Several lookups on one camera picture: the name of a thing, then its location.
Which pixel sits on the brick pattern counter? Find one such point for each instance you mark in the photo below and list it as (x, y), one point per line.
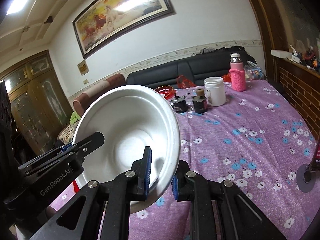
(302, 88)

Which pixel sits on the white box on counter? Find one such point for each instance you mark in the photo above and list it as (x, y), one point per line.
(281, 54)

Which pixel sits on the red plastic bag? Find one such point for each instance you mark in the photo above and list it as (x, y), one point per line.
(184, 83)

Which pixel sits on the white foam bowl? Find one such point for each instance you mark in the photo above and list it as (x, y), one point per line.
(130, 118)

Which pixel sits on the black jar with wires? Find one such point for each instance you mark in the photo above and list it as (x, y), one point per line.
(179, 104)

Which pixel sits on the white plastic jar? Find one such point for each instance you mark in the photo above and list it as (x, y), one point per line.
(215, 91)

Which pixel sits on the framed horse painting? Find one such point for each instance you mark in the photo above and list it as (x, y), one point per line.
(105, 20)

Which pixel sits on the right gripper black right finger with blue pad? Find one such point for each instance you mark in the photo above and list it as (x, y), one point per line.
(188, 186)

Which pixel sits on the red scalloped glass plate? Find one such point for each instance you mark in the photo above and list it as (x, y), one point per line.
(168, 92)

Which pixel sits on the clear snack bag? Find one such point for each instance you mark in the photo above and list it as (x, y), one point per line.
(253, 71)

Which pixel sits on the pink sleeved thermos bottle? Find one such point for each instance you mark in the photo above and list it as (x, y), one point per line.
(237, 73)

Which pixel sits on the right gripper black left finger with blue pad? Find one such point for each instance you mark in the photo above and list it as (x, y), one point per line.
(132, 185)

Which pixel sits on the brown armchair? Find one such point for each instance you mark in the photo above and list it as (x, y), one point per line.
(86, 98)

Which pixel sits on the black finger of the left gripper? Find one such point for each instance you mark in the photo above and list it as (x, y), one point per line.
(86, 146)

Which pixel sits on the wooden glass door cabinet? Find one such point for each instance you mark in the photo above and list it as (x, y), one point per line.
(39, 105)

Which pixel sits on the black leather sofa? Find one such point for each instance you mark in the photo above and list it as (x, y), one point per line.
(195, 68)

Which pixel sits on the black jar with cork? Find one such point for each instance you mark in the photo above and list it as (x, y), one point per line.
(199, 101)

